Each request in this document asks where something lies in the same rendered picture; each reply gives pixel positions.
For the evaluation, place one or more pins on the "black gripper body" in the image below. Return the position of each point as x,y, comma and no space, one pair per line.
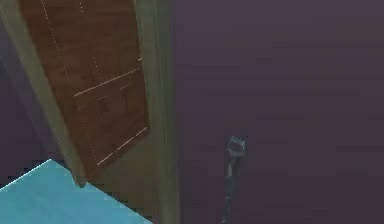
234,156

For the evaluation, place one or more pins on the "brown wooden room door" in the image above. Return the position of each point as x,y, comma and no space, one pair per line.
100,83

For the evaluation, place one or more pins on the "olive green door frame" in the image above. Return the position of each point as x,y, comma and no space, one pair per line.
161,133

